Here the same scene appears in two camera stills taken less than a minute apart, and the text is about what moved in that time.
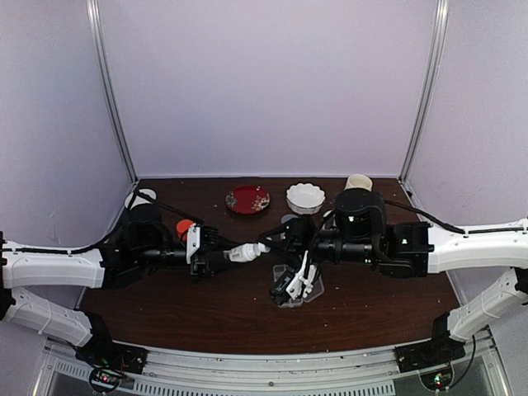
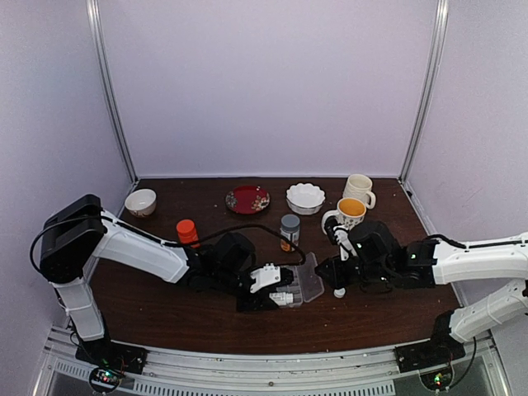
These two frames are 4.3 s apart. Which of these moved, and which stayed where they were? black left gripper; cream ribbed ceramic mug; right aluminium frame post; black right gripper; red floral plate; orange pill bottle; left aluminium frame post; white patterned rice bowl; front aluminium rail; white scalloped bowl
Moved: black left gripper; black right gripper
Stayed: front aluminium rail; right aluminium frame post; red floral plate; white scalloped bowl; cream ribbed ceramic mug; left aluminium frame post; white patterned rice bowl; orange pill bottle
